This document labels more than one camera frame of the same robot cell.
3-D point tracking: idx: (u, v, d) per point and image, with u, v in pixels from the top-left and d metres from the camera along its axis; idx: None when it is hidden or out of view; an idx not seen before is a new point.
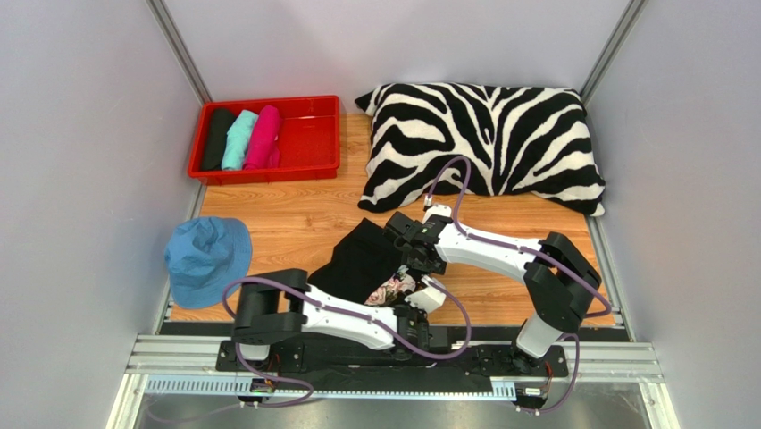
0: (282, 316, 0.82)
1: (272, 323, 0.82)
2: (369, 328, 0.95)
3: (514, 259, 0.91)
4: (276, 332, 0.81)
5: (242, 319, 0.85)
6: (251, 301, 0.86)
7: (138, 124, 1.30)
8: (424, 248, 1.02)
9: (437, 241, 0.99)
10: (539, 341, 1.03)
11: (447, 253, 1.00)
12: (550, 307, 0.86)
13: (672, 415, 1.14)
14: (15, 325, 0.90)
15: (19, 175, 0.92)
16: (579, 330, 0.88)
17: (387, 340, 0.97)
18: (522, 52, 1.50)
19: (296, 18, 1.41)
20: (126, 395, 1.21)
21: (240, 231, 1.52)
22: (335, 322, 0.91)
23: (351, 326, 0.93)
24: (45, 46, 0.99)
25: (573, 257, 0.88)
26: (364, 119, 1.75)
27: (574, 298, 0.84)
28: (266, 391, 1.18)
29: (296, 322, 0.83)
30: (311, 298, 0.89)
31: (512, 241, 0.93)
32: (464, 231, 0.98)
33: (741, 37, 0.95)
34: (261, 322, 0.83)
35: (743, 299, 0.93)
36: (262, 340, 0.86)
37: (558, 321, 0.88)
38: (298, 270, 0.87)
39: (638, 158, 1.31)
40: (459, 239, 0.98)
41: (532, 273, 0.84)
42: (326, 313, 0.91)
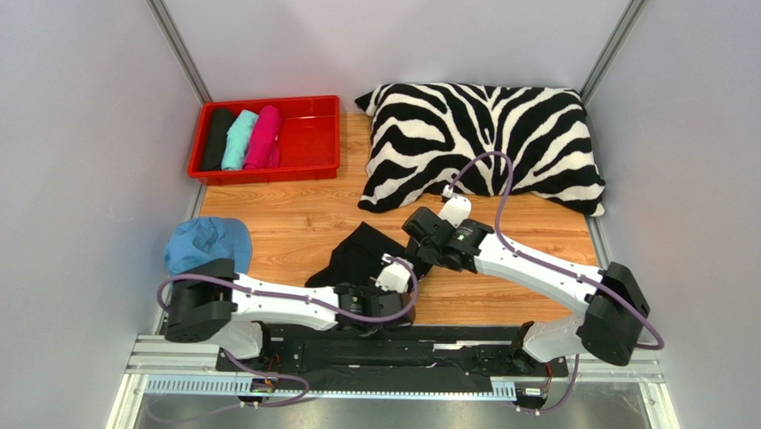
0: (210, 307, 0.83)
1: (203, 314, 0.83)
2: (308, 308, 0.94)
3: (572, 289, 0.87)
4: (204, 322, 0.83)
5: (175, 315, 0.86)
6: (181, 298, 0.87)
7: (137, 125, 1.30)
8: (457, 256, 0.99)
9: (478, 254, 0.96)
10: (547, 348, 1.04)
11: (484, 265, 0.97)
12: (602, 340, 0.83)
13: (672, 415, 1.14)
14: (17, 325, 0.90)
15: (19, 176, 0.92)
16: (625, 364, 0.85)
17: (330, 319, 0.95)
18: (522, 52, 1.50)
19: (296, 18, 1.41)
20: (126, 395, 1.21)
21: (241, 231, 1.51)
22: (267, 306, 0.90)
23: (287, 309, 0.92)
24: (45, 46, 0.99)
25: (633, 291, 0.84)
26: (364, 119, 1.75)
27: (628, 332, 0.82)
28: (266, 391, 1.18)
29: (224, 309, 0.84)
30: (239, 285, 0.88)
31: (567, 266, 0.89)
32: (511, 247, 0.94)
33: (741, 38, 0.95)
34: (192, 316, 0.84)
35: (743, 299, 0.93)
36: (197, 333, 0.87)
37: (606, 354, 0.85)
38: (225, 260, 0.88)
39: (638, 158, 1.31)
40: (504, 255, 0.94)
41: (593, 307, 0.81)
42: (258, 298, 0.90)
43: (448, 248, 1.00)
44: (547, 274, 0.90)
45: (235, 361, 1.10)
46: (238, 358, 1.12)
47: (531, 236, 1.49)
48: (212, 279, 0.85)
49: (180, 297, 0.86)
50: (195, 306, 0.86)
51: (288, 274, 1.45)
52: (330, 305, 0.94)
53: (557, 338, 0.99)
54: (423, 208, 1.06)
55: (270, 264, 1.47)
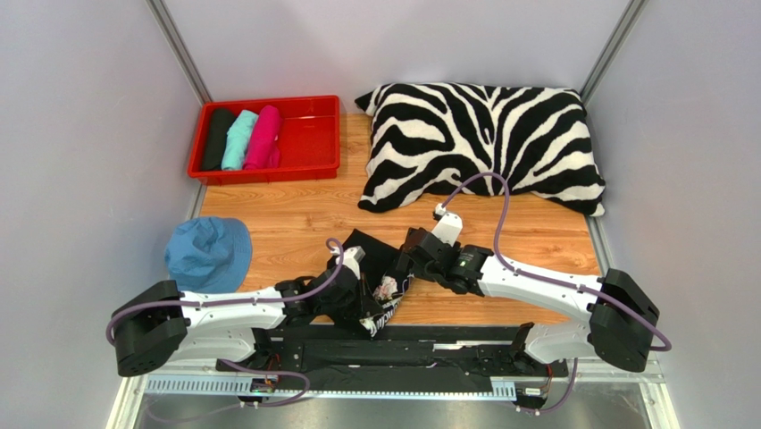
0: (163, 326, 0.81)
1: (157, 335, 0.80)
2: (256, 308, 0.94)
3: (574, 299, 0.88)
4: (165, 340, 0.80)
5: (124, 349, 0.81)
6: (128, 330, 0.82)
7: (137, 124, 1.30)
8: (463, 281, 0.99)
9: (480, 276, 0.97)
10: (552, 350, 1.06)
11: (489, 288, 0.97)
12: (614, 349, 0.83)
13: (672, 415, 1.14)
14: (17, 325, 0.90)
15: (19, 175, 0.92)
16: (639, 370, 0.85)
17: (280, 314, 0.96)
18: (522, 52, 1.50)
19: (296, 18, 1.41)
20: (126, 395, 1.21)
21: (240, 231, 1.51)
22: (219, 315, 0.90)
23: (238, 316, 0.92)
24: (45, 45, 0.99)
25: (637, 296, 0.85)
26: (364, 119, 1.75)
27: (639, 340, 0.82)
28: (266, 391, 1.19)
29: (179, 324, 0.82)
30: (188, 300, 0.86)
31: (567, 279, 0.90)
32: (511, 266, 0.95)
33: (741, 38, 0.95)
34: (146, 341, 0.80)
35: (743, 298, 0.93)
36: (154, 360, 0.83)
37: (621, 361, 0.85)
38: (166, 280, 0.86)
39: (638, 158, 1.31)
40: (505, 275, 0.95)
41: (598, 318, 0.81)
42: (208, 309, 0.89)
43: (455, 274, 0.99)
44: (549, 290, 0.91)
45: (233, 365, 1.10)
46: (236, 362, 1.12)
47: (531, 236, 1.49)
48: (155, 302, 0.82)
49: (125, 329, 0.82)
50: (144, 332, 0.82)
51: (288, 274, 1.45)
52: (275, 298, 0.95)
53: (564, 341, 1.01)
54: (426, 232, 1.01)
55: (269, 264, 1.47)
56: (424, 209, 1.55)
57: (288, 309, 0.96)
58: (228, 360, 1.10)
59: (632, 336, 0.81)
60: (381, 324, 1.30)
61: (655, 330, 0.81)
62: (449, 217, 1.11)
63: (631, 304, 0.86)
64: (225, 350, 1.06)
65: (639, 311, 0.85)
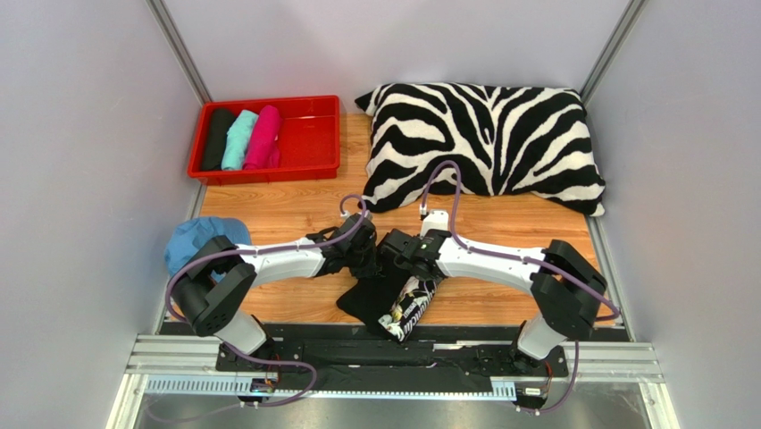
0: (229, 274, 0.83)
1: (226, 283, 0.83)
2: (299, 254, 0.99)
3: (519, 271, 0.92)
4: (238, 286, 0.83)
5: (197, 307, 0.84)
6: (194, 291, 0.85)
7: (137, 124, 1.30)
8: (424, 264, 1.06)
9: (438, 257, 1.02)
10: (540, 343, 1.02)
11: (448, 267, 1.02)
12: (558, 316, 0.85)
13: (672, 415, 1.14)
14: (16, 327, 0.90)
15: (18, 176, 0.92)
16: (589, 337, 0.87)
17: (320, 255, 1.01)
18: (522, 52, 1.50)
19: (296, 18, 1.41)
20: (126, 396, 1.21)
21: (239, 230, 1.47)
22: (272, 258, 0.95)
23: (285, 262, 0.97)
24: (44, 47, 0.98)
25: (578, 264, 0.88)
26: (364, 119, 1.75)
27: (582, 306, 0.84)
28: (266, 391, 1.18)
29: (245, 270, 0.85)
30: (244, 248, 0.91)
31: (514, 252, 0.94)
32: (464, 245, 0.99)
33: (741, 39, 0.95)
34: (217, 294, 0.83)
35: (744, 300, 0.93)
36: (228, 312, 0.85)
37: (571, 330, 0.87)
38: (220, 234, 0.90)
39: (637, 158, 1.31)
40: (460, 254, 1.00)
41: (539, 285, 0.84)
42: (263, 255, 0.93)
43: (417, 258, 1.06)
44: (497, 263, 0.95)
45: (243, 356, 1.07)
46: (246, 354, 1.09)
47: (531, 236, 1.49)
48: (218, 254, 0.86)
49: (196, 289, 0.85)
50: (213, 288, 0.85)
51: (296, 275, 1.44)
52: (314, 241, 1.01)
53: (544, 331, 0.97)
54: (395, 230, 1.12)
55: None
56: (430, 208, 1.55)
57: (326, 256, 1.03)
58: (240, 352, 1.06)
59: (576, 301, 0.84)
60: (410, 330, 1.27)
61: (597, 296, 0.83)
62: (433, 214, 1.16)
63: (575, 272, 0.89)
64: (250, 332, 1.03)
65: (584, 280, 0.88)
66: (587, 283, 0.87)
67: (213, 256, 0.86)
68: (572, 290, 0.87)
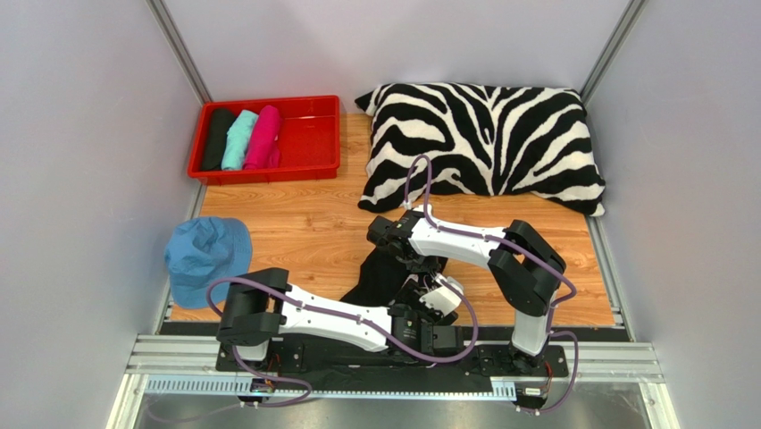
0: (259, 318, 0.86)
1: (253, 323, 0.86)
2: (359, 329, 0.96)
3: (480, 248, 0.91)
4: (255, 332, 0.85)
5: (227, 319, 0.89)
6: (236, 302, 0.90)
7: (137, 124, 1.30)
8: (399, 242, 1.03)
9: (411, 235, 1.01)
10: (529, 336, 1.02)
11: (419, 246, 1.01)
12: (514, 291, 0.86)
13: (672, 415, 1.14)
14: (18, 326, 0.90)
15: (19, 175, 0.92)
16: (545, 314, 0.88)
17: (380, 342, 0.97)
18: (522, 52, 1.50)
19: (296, 18, 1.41)
20: (126, 395, 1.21)
21: (241, 231, 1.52)
22: (317, 321, 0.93)
23: (337, 326, 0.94)
24: (44, 47, 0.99)
25: (536, 243, 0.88)
26: (364, 119, 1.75)
27: (539, 282, 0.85)
28: (266, 391, 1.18)
29: (274, 323, 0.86)
30: (291, 298, 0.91)
31: (478, 231, 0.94)
32: (434, 223, 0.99)
33: (742, 39, 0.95)
34: (243, 323, 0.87)
35: (743, 299, 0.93)
36: (247, 340, 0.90)
37: (526, 307, 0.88)
38: (279, 270, 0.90)
39: (637, 159, 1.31)
40: (430, 232, 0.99)
41: (497, 260, 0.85)
42: (307, 314, 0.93)
43: (393, 237, 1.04)
44: (462, 241, 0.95)
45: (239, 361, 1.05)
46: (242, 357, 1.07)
47: None
48: (266, 290, 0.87)
49: (236, 300, 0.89)
50: (248, 312, 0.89)
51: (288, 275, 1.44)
52: (380, 326, 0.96)
53: (532, 323, 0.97)
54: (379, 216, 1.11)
55: (269, 264, 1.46)
56: (414, 204, 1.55)
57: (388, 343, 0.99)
58: (238, 358, 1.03)
59: (532, 279, 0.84)
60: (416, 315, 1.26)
61: (555, 273, 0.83)
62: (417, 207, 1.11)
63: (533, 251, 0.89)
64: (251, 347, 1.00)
65: (542, 258, 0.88)
66: (546, 263, 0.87)
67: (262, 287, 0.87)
68: (531, 268, 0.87)
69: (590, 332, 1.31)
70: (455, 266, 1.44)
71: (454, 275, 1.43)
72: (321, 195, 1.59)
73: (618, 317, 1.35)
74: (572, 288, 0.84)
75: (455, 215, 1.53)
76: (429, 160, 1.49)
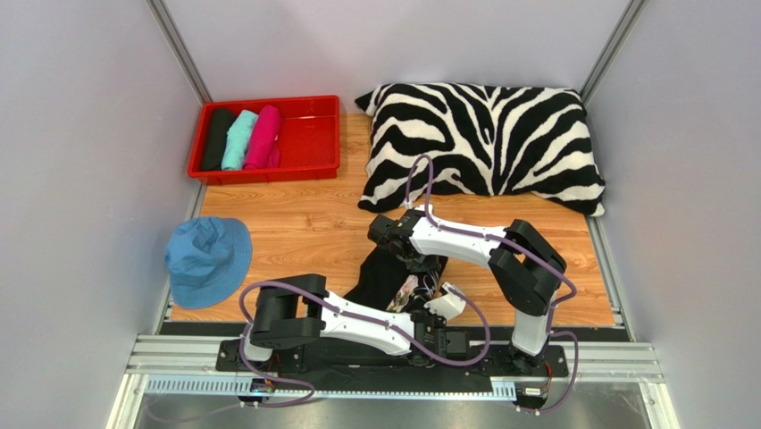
0: (301, 323, 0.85)
1: (293, 328, 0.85)
2: (387, 334, 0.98)
3: (481, 247, 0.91)
4: (295, 337, 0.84)
5: (261, 323, 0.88)
6: (270, 307, 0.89)
7: (138, 124, 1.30)
8: (400, 241, 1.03)
9: (411, 234, 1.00)
10: (528, 335, 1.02)
11: (420, 245, 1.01)
12: (513, 291, 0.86)
13: (672, 415, 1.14)
14: (17, 325, 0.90)
15: (19, 174, 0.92)
16: (545, 314, 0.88)
17: (404, 347, 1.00)
18: (522, 53, 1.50)
19: (296, 18, 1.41)
20: (126, 395, 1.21)
21: (240, 230, 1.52)
22: (352, 326, 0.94)
23: (370, 332, 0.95)
24: (44, 47, 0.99)
25: (537, 242, 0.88)
26: (364, 119, 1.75)
27: (539, 282, 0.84)
28: (266, 391, 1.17)
29: (315, 327, 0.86)
30: (330, 304, 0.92)
31: (479, 230, 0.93)
32: (435, 222, 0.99)
33: (741, 39, 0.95)
34: (280, 327, 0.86)
35: (743, 299, 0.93)
36: (280, 344, 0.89)
37: (527, 307, 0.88)
38: (316, 276, 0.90)
39: (637, 159, 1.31)
40: (430, 231, 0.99)
41: (497, 259, 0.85)
42: (344, 319, 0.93)
43: (394, 236, 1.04)
44: (463, 239, 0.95)
45: (246, 359, 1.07)
46: (249, 357, 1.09)
47: None
48: (307, 293, 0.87)
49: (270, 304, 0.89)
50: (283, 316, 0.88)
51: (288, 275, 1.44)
52: (406, 332, 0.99)
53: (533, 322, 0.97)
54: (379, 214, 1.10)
55: (269, 264, 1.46)
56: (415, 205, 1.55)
57: (411, 348, 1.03)
58: (246, 358, 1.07)
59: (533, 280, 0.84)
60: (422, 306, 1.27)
61: (555, 273, 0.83)
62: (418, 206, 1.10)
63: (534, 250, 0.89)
64: None
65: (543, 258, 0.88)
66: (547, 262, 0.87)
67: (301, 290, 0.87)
68: (531, 267, 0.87)
69: (590, 332, 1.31)
70: (455, 266, 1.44)
71: (454, 275, 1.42)
72: (321, 195, 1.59)
73: (618, 317, 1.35)
74: (572, 288, 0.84)
75: (455, 215, 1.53)
76: (430, 159, 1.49)
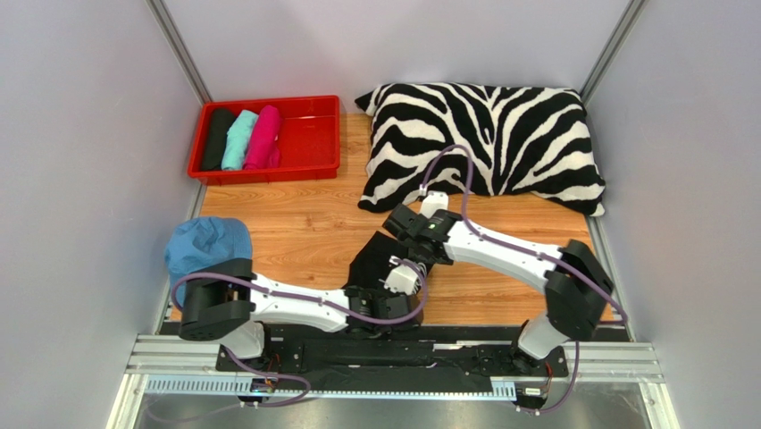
0: (229, 307, 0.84)
1: (222, 313, 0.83)
2: (321, 310, 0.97)
3: (532, 266, 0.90)
4: (225, 321, 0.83)
5: (188, 314, 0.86)
6: (195, 297, 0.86)
7: (137, 124, 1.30)
8: (430, 245, 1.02)
9: (446, 239, 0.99)
10: (541, 342, 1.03)
11: (455, 252, 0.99)
12: (564, 315, 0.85)
13: (672, 415, 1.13)
14: (18, 325, 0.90)
15: (19, 174, 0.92)
16: (589, 338, 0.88)
17: (340, 321, 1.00)
18: (522, 52, 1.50)
19: (296, 18, 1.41)
20: (126, 395, 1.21)
21: (241, 231, 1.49)
22: (283, 306, 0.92)
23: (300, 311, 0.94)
24: (44, 47, 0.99)
25: (591, 265, 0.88)
26: (364, 119, 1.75)
27: (591, 307, 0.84)
28: (266, 391, 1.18)
29: (245, 309, 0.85)
30: (257, 285, 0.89)
31: (529, 247, 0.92)
32: (477, 231, 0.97)
33: (741, 39, 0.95)
34: (209, 315, 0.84)
35: (743, 299, 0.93)
36: (212, 332, 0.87)
37: (572, 330, 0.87)
38: (243, 259, 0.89)
39: (637, 159, 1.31)
40: (471, 240, 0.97)
41: (553, 282, 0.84)
42: (274, 298, 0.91)
43: (422, 238, 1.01)
44: (510, 255, 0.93)
45: (238, 361, 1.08)
46: (238, 357, 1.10)
47: (531, 236, 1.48)
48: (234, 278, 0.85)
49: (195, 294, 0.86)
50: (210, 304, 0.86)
51: (288, 275, 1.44)
52: (340, 306, 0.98)
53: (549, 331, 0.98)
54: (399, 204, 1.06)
55: (269, 264, 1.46)
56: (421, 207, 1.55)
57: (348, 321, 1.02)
58: (235, 356, 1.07)
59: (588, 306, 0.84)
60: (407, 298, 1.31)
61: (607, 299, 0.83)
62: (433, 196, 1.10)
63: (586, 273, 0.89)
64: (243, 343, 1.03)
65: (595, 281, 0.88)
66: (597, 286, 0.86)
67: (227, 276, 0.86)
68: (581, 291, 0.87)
69: None
70: (455, 266, 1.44)
71: (453, 275, 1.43)
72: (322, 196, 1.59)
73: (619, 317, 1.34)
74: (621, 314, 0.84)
75: None
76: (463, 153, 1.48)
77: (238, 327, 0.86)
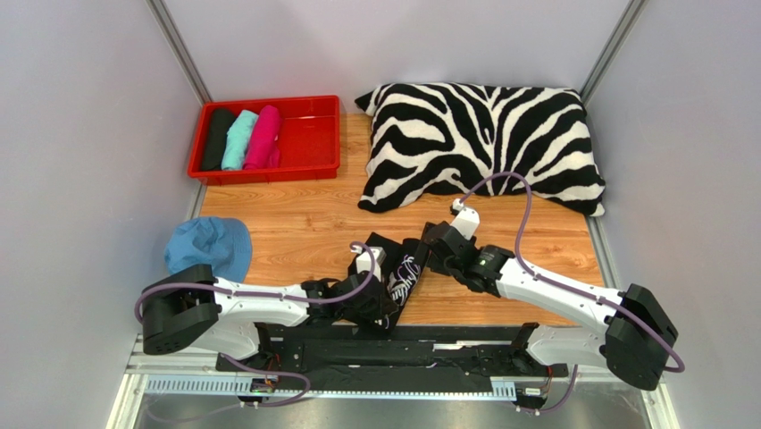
0: (193, 311, 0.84)
1: (188, 318, 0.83)
2: (282, 305, 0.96)
3: (592, 310, 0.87)
4: (191, 324, 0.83)
5: (154, 326, 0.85)
6: (157, 309, 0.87)
7: (137, 123, 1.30)
8: (480, 281, 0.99)
9: (498, 276, 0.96)
10: (553, 353, 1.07)
11: (506, 289, 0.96)
12: (625, 362, 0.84)
13: (672, 415, 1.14)
14: (18, 324, 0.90)
15: (18, 173, 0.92)
16: (651, 386, 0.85)
17: (303, 312, 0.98)
18: (522, 52, 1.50)
19: (296, 18, 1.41)
20: (126, 395, 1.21)
21: (240, 231, 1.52)
22: (247, 305, 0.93)
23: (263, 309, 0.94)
24: (44, 46, 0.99)
25: (655, 313, 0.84)
26: (365, 119, 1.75)
27: (653, 357, 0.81)
28: (266, 391, 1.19)
29: (211, 311, 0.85)
30: (220, 287, 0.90)
31: (586, 290, 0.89)
32: (531, 270, 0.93)
33: (742, 38, 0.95)
34: (173, 323, 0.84)
35: (744, 299, 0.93)
36: (179, 341, 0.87)
37: (633, 376, 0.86)
38: (202, 264, 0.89)
39: (637, 158, 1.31)
40: (525, 278, 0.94)
41: (614, 331, 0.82)
42: (238, 298, 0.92)
43: (474, 273, 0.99)
44: (567, 298, 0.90)
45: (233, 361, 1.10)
46: (238, 359, 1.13)
47: (531, 236, 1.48)
48: (193, 283, 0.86)
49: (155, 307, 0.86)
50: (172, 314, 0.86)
51: (288, 275, 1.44)
52: (302, 297, 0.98)
53: (571, 348, 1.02)
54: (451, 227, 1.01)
55: (269, 264, 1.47)
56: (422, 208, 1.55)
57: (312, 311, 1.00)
58: (231, 357, 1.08)
59: (648, 355, 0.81)
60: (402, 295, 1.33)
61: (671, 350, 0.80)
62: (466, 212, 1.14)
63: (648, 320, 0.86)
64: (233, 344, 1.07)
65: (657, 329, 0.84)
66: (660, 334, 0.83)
67: (188, 283, 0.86)
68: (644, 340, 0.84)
69: None
70: None
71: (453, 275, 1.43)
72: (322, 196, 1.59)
73: None
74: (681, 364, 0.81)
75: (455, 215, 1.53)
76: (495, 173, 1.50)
77: (206, 330, 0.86)
